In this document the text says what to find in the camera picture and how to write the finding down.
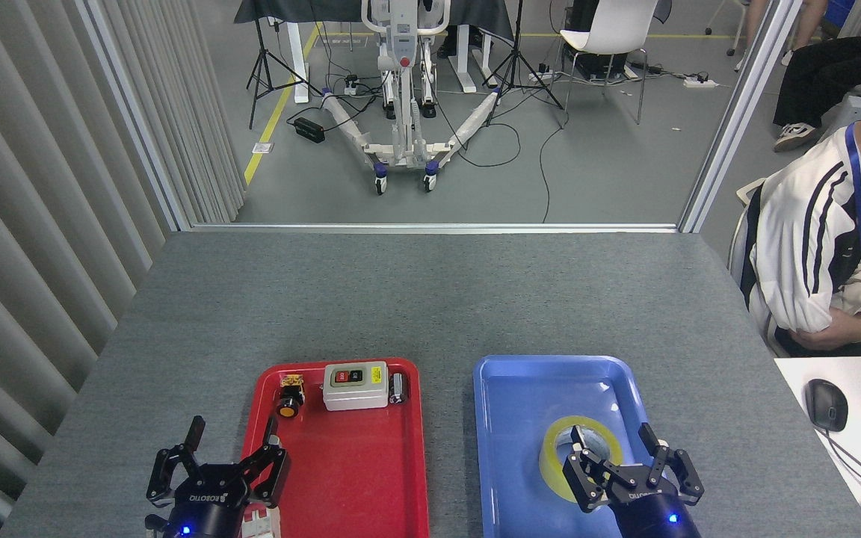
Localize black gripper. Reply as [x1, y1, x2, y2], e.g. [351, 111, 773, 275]
[146, 415, 291, 538]
[563, 423, 705, 538]

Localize yellow tape roll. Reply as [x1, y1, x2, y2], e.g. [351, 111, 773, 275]
[539, 416, 623, 503]

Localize white red terminal block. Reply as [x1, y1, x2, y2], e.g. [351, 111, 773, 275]
[244, 502, 280, 538]

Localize black orange push button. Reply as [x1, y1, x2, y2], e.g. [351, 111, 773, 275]
[275, 374, 306, 418]

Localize blue plastic tray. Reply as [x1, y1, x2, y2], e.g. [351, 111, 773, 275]
[473, 354, 685, 538]

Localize red plastic tray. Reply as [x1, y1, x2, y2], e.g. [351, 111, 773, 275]
[225, 358, 430, 538]

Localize black computer mouse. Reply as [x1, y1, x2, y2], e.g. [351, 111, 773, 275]
[805, 379, 848, 433]

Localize seated person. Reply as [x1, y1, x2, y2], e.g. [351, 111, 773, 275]
[744, 82, 861, 357]

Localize white stand on wheels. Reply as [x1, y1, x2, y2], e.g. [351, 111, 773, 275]
[321, 0, 502, 195]

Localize black computer case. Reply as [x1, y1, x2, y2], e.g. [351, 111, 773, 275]
[564, 0, 629, 79]

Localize black tripod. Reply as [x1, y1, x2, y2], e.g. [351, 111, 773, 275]
[484, 0, 564, 126]
[246, 15, 323, 129]

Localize grey box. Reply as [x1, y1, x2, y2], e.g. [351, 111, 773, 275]
[823, 84, 861, 143]

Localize person in black trousers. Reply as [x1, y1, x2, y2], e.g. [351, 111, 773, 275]
[773, 22, 861, 152]

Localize white chair with metal legs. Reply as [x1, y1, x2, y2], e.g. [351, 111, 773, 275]
[554, 0, 659, 126]

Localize person's legs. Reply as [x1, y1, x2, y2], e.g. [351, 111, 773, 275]
[735, 0, 827, 72]

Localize white switch box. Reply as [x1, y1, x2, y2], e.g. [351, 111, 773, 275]
[322, 362, 389, 411]

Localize black floor cable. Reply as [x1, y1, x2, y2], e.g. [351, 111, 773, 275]
[539, 112, 570, 223]

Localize silver rail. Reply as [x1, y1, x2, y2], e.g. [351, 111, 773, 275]
[190, 223, 679, 234]

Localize silver post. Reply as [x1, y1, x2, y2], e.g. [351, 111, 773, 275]
[75, 0, 192, 231]
[677, 0, 805, 232]

